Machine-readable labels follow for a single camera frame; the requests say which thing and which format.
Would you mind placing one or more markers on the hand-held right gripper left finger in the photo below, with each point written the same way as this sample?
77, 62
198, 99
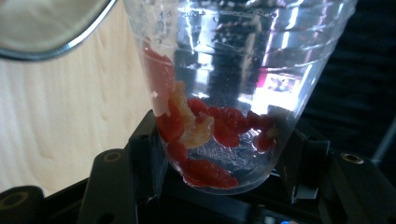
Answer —
118, 183

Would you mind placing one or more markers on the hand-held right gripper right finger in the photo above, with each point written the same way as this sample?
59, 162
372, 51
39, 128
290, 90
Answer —
351, 193

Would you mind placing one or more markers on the clear plastic cup red label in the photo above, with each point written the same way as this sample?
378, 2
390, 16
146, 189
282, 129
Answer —
236, 62

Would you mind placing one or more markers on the glass bowl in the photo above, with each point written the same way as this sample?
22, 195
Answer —
46, 28

